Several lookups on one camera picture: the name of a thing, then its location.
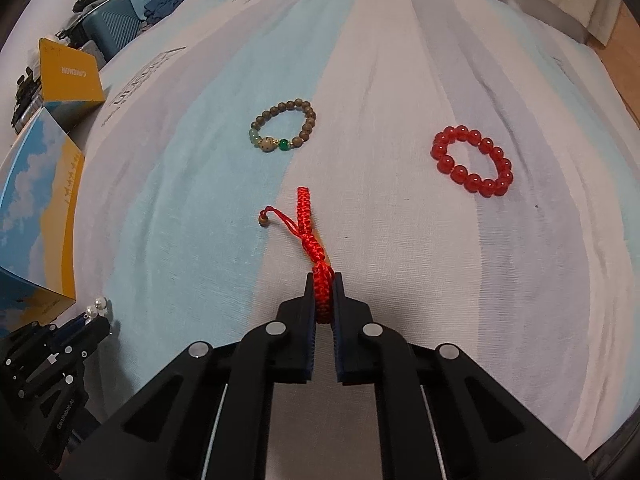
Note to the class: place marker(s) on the striped blue grey blanket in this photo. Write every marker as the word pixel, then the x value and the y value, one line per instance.
pixel 425 285

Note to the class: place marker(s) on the blue ribbed suitcase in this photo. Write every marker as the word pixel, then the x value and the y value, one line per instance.
pixel 115 27

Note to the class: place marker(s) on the small pearl strand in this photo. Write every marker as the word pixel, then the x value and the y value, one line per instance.
pixel 97 307

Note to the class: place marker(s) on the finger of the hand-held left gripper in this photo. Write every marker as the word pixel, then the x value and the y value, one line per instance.
pixel 72 327
pixel 92 337

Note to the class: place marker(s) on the beige curtain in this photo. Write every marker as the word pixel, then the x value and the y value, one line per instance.
pixel 602 15

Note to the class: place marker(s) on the blue and yellow cardboard box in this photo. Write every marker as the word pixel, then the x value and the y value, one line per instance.
pixel 40 200

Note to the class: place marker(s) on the dark blue clothing pile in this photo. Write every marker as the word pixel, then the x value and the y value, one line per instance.
pixel 167 2

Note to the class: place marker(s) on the wooden headboard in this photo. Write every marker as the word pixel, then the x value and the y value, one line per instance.
pixel 625 70

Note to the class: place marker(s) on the silver hard case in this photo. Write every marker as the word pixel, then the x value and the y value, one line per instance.
pixel 27 102

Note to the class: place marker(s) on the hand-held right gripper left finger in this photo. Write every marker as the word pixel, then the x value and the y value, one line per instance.
pixel 305 320

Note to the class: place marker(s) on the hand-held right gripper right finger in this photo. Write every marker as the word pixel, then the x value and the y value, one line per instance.
pixel 343 320

